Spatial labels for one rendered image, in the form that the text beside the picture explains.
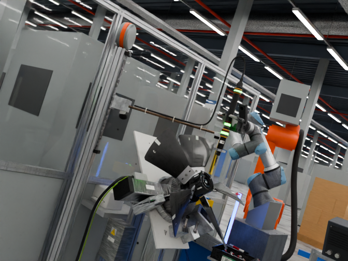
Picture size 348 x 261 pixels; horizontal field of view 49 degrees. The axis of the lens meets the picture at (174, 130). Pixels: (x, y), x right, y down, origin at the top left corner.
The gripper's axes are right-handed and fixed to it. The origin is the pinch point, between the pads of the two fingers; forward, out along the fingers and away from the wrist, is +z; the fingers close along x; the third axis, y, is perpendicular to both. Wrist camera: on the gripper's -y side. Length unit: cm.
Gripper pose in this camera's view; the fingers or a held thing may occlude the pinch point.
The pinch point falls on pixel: (227, 114)
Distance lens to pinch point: 214.9
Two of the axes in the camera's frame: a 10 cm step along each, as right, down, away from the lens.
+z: -6.5, -2.3, -7.2
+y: -3.0, 9.5, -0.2
